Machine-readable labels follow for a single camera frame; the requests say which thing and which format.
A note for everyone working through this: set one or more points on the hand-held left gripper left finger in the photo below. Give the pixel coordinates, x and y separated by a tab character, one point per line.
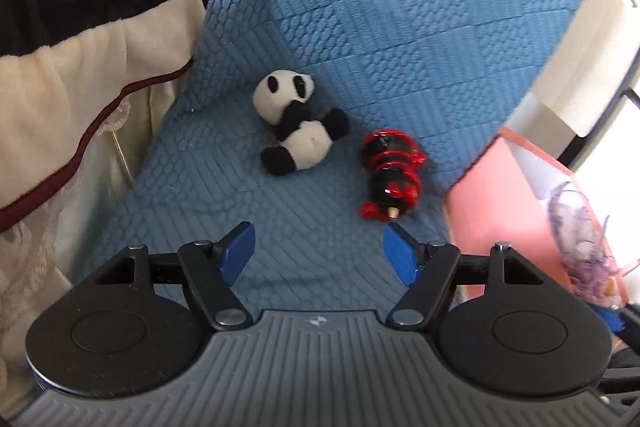
235	252

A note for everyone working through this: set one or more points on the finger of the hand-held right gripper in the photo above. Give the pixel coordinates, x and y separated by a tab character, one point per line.
610	318

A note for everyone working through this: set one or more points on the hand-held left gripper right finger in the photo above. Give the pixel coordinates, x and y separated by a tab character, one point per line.
400	257

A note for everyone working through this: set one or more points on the pink shoebox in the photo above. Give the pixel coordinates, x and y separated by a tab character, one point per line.
480	217

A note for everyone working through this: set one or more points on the panda plush toy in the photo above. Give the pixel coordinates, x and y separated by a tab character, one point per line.
295	127

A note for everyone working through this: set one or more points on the beige lace bed skirt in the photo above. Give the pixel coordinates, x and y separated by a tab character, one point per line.
45	227

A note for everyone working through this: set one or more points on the blue textured blanket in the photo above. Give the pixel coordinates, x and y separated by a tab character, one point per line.
350	32

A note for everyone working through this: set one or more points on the striped red navy blanket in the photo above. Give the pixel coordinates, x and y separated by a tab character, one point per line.
75	7

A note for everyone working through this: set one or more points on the beige chair with black frame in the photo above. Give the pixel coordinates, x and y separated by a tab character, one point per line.
570	57

